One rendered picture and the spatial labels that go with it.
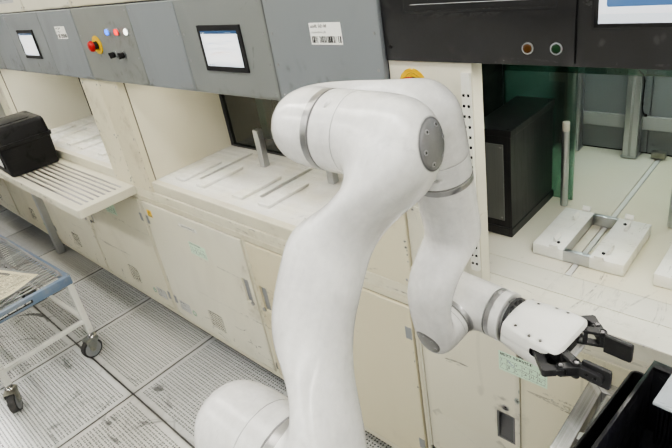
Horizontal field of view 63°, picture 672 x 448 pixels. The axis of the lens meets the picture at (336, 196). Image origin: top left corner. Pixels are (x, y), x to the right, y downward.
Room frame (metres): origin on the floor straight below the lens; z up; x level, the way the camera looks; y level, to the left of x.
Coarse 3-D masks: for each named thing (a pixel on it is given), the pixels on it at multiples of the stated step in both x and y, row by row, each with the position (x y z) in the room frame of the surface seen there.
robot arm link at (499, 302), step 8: (504, 288) 0.72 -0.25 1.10; (496, 296) 0.70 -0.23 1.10; (504, 296) 0.70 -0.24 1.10; (512, 296) 0.70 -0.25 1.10; (520, 296) 0.71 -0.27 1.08; (488, 304) 0.70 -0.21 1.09; (496, 304) 0.69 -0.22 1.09; (504, 304) 0.68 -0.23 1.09; (488, 312) 0.69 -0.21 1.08; (496, 312) 0.68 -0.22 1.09; (504, 312) 0.68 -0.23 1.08; (488, 320) 0.68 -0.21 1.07; (496, 320) 0.67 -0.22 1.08; (488, 328) 0.68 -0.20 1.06; (496, 328) 0.67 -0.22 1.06; (496, 336) 0.67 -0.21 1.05
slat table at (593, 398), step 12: (588, 384) 0.80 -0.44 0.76; (588, 396) 0.77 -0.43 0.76; (600, 396) 0.77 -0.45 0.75; (576, 408) 0.75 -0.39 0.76; (588, 408) 0.74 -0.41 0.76; (600, 408) 0.74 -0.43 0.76; (576, 420) 0.72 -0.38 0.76; (588, 420) 0.73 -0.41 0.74; (564, 432) 0.70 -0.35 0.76; (576, 432) 0.69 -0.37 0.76; (552, 444) 0.68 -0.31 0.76; (564, 444) 0.67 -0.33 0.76
